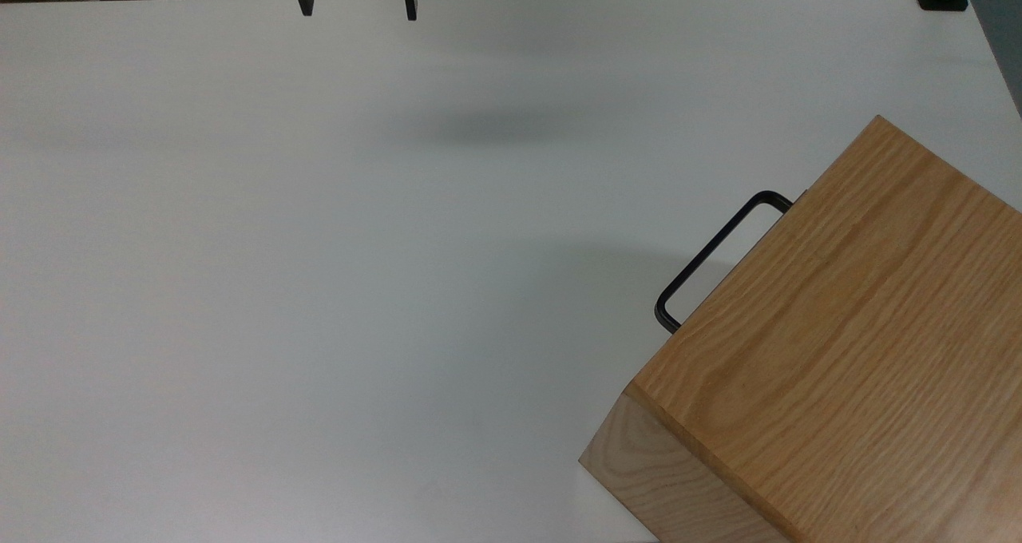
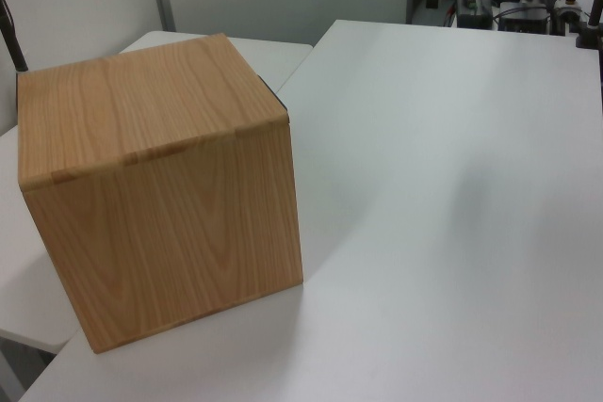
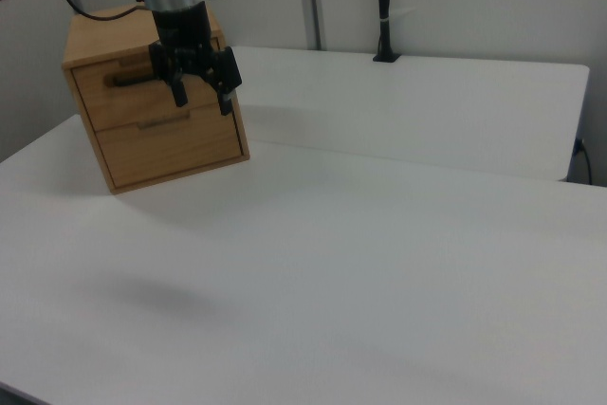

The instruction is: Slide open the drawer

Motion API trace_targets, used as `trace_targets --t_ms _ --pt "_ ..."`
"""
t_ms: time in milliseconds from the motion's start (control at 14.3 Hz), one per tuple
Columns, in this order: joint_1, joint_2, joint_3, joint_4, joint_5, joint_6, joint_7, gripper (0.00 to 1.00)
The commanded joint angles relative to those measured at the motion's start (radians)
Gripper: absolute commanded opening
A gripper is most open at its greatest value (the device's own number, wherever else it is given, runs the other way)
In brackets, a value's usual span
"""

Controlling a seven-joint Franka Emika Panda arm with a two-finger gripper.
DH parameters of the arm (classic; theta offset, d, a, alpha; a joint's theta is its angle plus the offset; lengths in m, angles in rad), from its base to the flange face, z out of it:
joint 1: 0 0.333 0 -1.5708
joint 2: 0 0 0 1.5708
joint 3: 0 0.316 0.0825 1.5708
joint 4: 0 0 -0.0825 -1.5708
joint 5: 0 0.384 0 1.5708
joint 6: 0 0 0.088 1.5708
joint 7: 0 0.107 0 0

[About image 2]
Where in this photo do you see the wooden two-drawer cabinet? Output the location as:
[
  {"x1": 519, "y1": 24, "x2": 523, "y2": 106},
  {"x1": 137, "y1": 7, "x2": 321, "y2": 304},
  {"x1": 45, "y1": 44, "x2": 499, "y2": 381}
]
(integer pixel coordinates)
[{"x1": 16, "y1": 33, "x2": 303, "y2": 355}]

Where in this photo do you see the black electronics box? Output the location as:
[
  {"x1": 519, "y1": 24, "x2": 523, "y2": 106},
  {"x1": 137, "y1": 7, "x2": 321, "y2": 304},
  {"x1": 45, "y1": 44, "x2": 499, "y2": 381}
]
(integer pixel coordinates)
[{"x1": 454, "y1": 0, "x2": 495, "y2": 29}]

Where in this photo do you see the black camera pole with clamp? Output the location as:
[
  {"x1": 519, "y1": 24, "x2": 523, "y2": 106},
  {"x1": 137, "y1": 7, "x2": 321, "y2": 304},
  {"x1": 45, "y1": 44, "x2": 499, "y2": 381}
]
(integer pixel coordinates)
[
  {"x1": 0, "y1": 0, "x2": 28, "y2": 74},
  {"x1": 573, "y1": 0, "x2": 603, "y2": 51}
]

